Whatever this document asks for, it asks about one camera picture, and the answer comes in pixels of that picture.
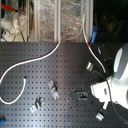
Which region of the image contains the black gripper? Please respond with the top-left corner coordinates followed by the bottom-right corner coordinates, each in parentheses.
top-left (69, 91), bottom-right (88, 100)

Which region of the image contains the white cable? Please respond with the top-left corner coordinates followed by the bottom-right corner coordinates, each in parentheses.
top-left (0, 13), bottom-right (108, 105)

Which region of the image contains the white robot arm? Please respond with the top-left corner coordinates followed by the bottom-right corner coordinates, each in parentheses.
top-left (91, 43), bottom-right (128, 109)

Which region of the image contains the silver connector plug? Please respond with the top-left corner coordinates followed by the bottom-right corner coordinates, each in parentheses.
top-left (86, 62), bottom-right (94, 71)

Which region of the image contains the black block on pegboard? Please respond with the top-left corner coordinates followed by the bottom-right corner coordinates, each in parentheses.
top-left (98, 45), bottom-right (111, 61)

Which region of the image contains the blue object at corner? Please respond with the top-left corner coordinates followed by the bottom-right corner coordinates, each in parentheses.
top-left (0, 116), bottom-right (6, 126)

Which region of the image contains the clear plastic bag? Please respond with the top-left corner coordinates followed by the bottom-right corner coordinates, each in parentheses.
top-left (34, 0), bottom-right (87, 42)

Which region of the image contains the white red device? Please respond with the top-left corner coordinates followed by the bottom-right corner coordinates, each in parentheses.
top-left (2, 30), bottom-right (15, 38)

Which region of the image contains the upper metal cable clip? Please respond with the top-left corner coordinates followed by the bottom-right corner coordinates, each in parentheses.
top-left (48, 80), bottom-right (59, 100)

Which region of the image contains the metal cable clip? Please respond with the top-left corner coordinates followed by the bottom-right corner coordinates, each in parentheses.
top-left (48, 80), bottom-right (59, 100)
top-left (30, 97), bottom-right (45, 113)

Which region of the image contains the silver bracket on gripper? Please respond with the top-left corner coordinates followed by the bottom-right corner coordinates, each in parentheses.
top-left (95, 112), bottom-right (104, 121)

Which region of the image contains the lower metal cable clip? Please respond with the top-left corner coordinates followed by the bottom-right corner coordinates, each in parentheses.
top-left (30, 97), bottom-right (45, 113)

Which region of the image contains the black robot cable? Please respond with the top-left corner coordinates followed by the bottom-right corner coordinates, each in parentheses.
top-left (90, 68), bottom-right (128, 126)

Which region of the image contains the blue clamp handle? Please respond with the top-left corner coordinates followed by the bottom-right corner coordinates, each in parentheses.
top-left (91, 26), bottom-right (98, 44)

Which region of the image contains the red handled tool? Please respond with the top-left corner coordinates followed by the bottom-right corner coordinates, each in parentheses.
top-left (1, 4), bottom-right (25, 15)

